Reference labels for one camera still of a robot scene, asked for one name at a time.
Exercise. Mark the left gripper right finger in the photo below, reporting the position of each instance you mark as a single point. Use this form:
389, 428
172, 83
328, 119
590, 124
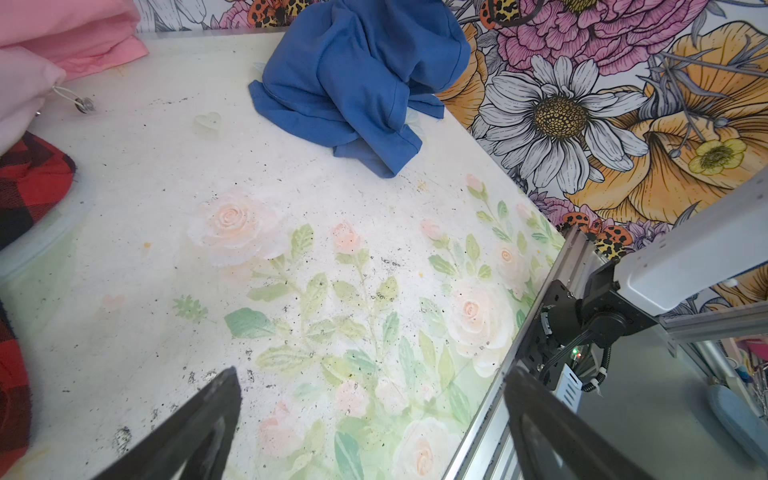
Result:
551, 442

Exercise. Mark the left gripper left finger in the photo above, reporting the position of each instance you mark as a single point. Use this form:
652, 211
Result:
193, 443

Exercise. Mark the blue cloth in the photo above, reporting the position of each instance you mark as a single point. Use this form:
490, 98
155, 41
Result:
346, 73

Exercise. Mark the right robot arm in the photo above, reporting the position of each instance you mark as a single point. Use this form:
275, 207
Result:
627, 296

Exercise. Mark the red black plaid cloth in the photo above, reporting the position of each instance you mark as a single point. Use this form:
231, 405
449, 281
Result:
35, 177

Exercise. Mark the pink cloth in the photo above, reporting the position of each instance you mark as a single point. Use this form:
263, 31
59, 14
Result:
45, 43

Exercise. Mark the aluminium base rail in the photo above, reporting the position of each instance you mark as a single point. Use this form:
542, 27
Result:
487, 449

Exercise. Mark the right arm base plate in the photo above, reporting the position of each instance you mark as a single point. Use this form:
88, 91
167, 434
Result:
556, 330

